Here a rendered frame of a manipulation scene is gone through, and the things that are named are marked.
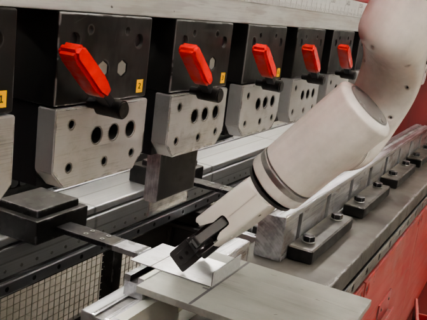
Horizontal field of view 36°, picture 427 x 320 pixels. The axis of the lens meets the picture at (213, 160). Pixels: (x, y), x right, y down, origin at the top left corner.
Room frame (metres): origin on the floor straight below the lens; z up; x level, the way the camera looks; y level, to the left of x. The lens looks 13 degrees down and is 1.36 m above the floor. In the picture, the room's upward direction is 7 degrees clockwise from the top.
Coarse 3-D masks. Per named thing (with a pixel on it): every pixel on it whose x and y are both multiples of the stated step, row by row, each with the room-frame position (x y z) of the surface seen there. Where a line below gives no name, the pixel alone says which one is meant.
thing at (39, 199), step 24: (24, 192) 0.99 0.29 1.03; (48, 192) 1.01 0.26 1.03; (0, 216) 0.93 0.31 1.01; (24, 216) 0.92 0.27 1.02; (48, 216) 0.93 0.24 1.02; (72, 216) 0.97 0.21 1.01; (24, 240) 0.91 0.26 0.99; (48, 240) 0.92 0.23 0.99; (96, 240) 0.90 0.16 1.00; (120, 240) 0.92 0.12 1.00
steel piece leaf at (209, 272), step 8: (240, 256) 0.87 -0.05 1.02; (160, 264) 0.85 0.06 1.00; (168, 264) 0.85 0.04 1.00; (200, 264) 0.87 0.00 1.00; (208, 264) 0.87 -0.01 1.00; (216, 264) 0.88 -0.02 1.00; (224, 264) 0.88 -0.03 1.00; (232, 264) 0.85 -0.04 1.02; (168, 272) 0.83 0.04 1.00; (176, 272) 0.83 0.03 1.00; (184, 272) 0.83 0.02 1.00; (192, 272) 0.84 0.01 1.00; (200, 272) 0.84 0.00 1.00; (208, 272) 0.84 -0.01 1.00; (216, 272) 0.81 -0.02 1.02; (224, 272) 0.83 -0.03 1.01; (232, 272) 0.85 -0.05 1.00; (192, 280) 0.81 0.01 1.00; (200, 280) 0.81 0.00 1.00; (208, 280) 0.82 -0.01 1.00; (216, 280) 0.81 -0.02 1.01
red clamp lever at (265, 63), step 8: (256, 48) 0.91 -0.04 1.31; (264, 48) 0.90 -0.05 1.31; (256, 56) 0.91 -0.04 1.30; (264, 56) 0.91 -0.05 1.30; (264, 64) 0.92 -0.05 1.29; (272, 64) 0.93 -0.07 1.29; (264, 72) 0.94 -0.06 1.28; (272, 72) 0.93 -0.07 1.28; (256, 80) 0.98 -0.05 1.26; (264, 80) 0.97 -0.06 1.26; (272, 80) 0.95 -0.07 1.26; (280, 80) 0.96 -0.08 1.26; (264, 88) 0.97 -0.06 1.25; (272, 88) 0.96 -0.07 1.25; (280, 88) 0.96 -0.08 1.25
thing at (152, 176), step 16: (160, 160) 0.82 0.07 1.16; (176, 160) 0.85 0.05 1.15; (192, 160) 0.90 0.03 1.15; (160, 176) 0.82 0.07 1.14; (176, 176) 0.86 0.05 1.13; (192, 176) 0.90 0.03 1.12; (144, 192) 0.83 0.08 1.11; (160, 192) 0.82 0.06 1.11; (176, 192) 0.86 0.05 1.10; (160, 208) 0.85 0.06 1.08
